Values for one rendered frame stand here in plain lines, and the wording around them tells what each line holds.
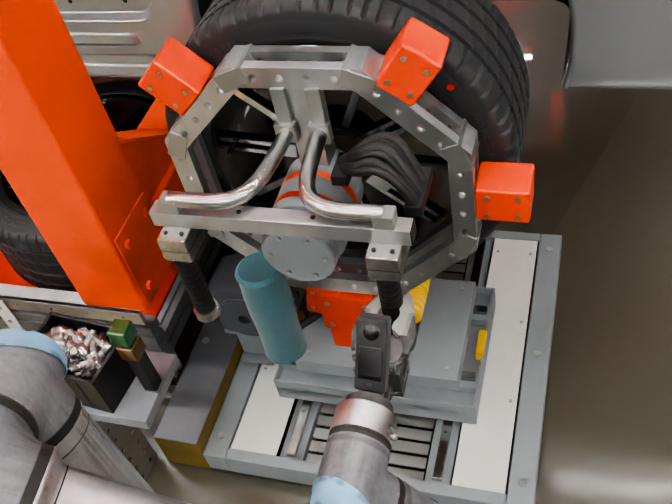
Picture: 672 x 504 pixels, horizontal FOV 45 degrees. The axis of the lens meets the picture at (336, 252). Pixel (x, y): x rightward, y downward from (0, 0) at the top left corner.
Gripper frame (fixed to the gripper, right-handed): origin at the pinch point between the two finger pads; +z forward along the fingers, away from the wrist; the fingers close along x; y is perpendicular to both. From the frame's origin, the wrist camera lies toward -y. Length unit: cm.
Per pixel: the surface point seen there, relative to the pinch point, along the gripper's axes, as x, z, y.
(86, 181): -61, 15, -6
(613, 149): 35, 132, 83
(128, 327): -54, -1, 17
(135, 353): -54, -2, 23
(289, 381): -39, 21, 66
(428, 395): -4, 24, 68
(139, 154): -62, 34, 4
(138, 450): -74, 0, 73
